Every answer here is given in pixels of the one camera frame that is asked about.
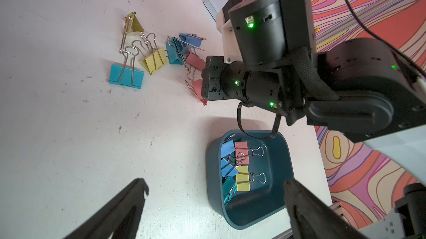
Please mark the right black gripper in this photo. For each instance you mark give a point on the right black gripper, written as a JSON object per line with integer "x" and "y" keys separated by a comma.
{"x": 221, "y": 81}

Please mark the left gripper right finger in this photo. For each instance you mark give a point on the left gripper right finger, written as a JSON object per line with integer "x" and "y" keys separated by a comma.
{"x": 310, "y": 218}

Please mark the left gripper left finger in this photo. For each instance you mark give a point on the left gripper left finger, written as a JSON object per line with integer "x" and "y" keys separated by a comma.
{"x": 119, "y": 218}

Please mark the pink binder clip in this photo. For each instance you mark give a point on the pink binder clip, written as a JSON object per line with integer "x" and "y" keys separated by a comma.
{"x": 193, "y": 63}
{"x": 243, "y": 153}
{"x": 196, "y": 87}

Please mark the dark teal storage tray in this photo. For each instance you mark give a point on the dark teal storage tray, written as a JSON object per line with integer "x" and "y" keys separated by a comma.
{"x": 248, "y": 208}

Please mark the blue binder clip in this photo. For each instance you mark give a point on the blue binder clip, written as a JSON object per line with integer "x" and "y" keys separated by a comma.
{"x": 227, "y": 169}
{"x": 191, "y": 39}
{"x": 228, "y": 146}

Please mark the yellow binder clip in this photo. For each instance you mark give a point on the yellow binder clip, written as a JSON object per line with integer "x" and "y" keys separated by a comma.
{"x": 153, "y": 57}
{"x": 246, "y": 180}

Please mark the teal binder clip lone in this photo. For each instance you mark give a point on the teal binder clip lone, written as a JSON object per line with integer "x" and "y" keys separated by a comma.
{"x": 229, "y": 189}

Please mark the blue binder clip top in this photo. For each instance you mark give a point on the blue binder clip top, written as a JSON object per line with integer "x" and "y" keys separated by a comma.
{"x": 191, "y": 39}

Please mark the large teal binder clip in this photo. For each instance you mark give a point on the large teal binder clip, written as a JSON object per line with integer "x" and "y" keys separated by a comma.
{"x": 176, "y": 51}

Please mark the teal binder clip left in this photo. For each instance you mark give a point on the teal binder clip left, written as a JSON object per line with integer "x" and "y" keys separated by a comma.
{"x": 126, "y": 74}

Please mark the olive binder clip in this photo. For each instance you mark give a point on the olive binder clip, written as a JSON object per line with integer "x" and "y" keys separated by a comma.
{"x": 131, "y": 25}

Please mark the translucent plastic case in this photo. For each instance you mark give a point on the translucent plastic case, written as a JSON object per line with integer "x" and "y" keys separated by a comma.
{"x": 214, "y": 6}

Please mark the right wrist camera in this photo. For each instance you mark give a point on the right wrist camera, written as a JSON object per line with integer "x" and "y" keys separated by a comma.
{"x": 224, "y": 26}

